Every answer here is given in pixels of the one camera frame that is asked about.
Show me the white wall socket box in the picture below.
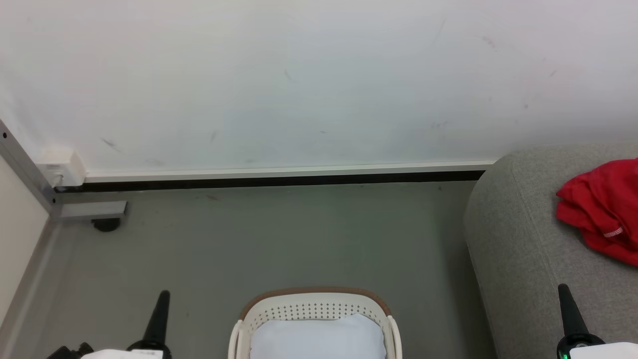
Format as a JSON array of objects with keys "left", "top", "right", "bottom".
[{"left": 36, "top": 149, "right": 87, "bottom": 188}]

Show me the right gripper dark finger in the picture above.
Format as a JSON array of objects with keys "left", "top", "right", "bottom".
[{"left": 558, "top": 284, "right": 592, "bottom": 341}]

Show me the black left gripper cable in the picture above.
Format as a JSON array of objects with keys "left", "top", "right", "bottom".
[{"left": 46, "top": 342, "right": 95, "bottom": 359}]

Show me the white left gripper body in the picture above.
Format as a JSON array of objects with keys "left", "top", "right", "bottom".
[{"left": 80, "top": 340, "right": 173, "bottom": 359}]

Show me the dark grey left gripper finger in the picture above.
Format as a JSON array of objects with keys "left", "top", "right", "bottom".
[{"left": 141, "top": 290, "right": 171, "bottom": 346}]

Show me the red shirt with white stripes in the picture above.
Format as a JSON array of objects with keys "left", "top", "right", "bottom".
[{"left": 555, "top": 158, "right": 638, "bottom": 267}]

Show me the white perforated laundry basket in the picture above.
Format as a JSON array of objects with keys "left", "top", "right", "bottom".
[{"left": 228, "top": 287, "right": 403, "bottom": 359}]

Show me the white cloth in basket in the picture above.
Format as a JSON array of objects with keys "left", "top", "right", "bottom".
[{"left": 249, "top": 313, "right": 387, "bottom": 359}]

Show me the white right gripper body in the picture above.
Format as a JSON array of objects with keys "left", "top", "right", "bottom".
[{"left": 556, "top": 333, "right": 638, "bottom": 359}]

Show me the cream partition panel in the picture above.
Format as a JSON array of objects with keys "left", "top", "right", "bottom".
[{"left": 0, "top": 157, "right": 50, "bottom": 325}]

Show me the black baseboard strip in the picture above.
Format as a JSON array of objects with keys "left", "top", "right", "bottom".
[{"left": 54, "top": 171, "right": 486, "bottom": 193}]

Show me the white wall cable duct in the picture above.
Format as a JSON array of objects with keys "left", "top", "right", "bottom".
[{"left": 85, "top": 160, "right": 496, "bottom": 181}]

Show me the grey fabric sofa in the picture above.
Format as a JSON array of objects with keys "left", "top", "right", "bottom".
[{"left": 464, "top": 143, "right": 638, "bottom": 359}]

